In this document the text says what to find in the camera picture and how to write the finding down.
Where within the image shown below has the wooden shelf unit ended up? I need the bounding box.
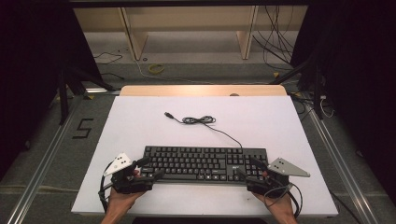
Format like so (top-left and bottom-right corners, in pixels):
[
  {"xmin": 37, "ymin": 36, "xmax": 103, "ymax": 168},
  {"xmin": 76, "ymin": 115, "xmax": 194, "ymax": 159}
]
[{"xmin": 73, "ymin": 5, "xmax": 309, "ymax": 61}]

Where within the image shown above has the person's right hand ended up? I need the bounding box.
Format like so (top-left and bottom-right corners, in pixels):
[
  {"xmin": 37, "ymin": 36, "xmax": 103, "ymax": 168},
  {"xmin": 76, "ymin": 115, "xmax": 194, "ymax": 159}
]
[{"xmin": 251, "ymin": 191, "xmax": 296, "ymax": 218}]

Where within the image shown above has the thin black floor cable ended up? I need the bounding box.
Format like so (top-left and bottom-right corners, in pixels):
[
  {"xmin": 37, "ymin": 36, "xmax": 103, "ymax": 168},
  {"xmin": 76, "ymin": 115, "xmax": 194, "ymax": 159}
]
[
  {"xmin": 100, "ymin": 72, "xmax": 125, "ymax": 81},
  {"xmin": 92, "ymin": 51, "xmax": 124, "ymax": 65}
]

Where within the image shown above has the person's left hand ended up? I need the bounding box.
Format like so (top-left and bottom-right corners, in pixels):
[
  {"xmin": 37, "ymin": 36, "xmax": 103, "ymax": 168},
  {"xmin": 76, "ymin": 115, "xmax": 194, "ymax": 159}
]
[{"xmin": 106, "ymin": 186, "xmax": 146, "ymax": 215}]

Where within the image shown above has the yellow tape roll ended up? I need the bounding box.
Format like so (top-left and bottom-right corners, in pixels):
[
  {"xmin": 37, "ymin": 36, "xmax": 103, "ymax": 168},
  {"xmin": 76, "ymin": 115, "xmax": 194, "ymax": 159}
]
[{"xmin": 148, "ymin": 63, "xmax": 165, "ymax": 75}]

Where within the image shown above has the aluminium floor rail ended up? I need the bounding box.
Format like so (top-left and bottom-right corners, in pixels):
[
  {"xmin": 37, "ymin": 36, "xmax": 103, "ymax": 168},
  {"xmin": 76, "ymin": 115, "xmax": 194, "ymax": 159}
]
[
  {"xmin": 303, "ymin": 92, "xmax": 379, "ymax": 224},
  {"xmin": 6, "ymin": 96, "xmax": 82, "ymax": 224}
]

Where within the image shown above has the left hand-held gripper cable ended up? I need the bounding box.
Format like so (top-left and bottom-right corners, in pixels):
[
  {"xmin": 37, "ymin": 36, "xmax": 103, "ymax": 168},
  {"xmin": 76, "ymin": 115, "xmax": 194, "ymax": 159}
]
[{"xmin": 97, "ymin": 161, "xmax": 116, "ymax": 213}]

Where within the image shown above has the bundle of black cables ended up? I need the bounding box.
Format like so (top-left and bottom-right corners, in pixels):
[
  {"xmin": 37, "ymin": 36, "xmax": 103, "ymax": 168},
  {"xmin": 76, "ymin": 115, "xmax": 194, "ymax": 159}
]
[{"xmin": 251, "ymin": 5, "xmax": 295, "ymax": 72}]

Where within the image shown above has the tangle of floor cables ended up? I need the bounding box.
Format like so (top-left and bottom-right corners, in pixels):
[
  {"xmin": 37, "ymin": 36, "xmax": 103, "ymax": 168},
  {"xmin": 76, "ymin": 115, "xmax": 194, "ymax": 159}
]
[{"xmin": 289, "ymin": 91, "xmax": 336, "ymax": 119}]

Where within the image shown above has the black keyboard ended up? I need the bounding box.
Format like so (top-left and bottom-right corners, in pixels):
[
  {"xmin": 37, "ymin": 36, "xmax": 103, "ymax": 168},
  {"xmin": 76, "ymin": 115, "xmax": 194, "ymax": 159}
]
[{"xmin": 140, "ymin": 145, "xmax": 269, "ymax": 187}]

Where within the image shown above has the black keyboard cable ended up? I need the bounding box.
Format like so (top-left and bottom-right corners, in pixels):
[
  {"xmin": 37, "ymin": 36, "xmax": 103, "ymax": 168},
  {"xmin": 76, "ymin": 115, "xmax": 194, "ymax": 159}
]
[{"xmin": 163, "ymin": 111, "xmax": 244, "ymax": 149}]

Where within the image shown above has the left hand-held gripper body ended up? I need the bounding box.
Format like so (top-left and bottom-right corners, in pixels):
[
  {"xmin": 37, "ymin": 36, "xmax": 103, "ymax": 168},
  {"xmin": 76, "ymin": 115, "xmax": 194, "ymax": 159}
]
[{"xmin": 103, "ymin": 152, "xmax": 155, "ymax": 195}]

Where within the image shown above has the white floor cable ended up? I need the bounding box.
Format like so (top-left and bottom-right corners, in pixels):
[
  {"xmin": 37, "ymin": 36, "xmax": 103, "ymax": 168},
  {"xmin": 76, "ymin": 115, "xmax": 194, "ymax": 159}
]
[{"xmin": 134, "ymin": 59, "xmax": 217, "ymax": 86}]

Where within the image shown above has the black metal stand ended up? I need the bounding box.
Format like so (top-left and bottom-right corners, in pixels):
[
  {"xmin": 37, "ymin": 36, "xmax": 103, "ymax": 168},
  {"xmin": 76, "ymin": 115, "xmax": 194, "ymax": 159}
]
[
  {"xmin": 269, "ymin": 46, "xmax": 325, "ymax": 121},
  {"xmin": 57, "ymin": 62, "xmax": 117, "ymax": 126}
]

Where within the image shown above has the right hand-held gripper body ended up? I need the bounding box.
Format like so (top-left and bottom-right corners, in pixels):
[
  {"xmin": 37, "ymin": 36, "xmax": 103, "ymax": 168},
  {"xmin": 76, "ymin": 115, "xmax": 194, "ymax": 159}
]
[{"xmin": 246, "ymin": 157, "xmax": 312, "ymax": 200}]

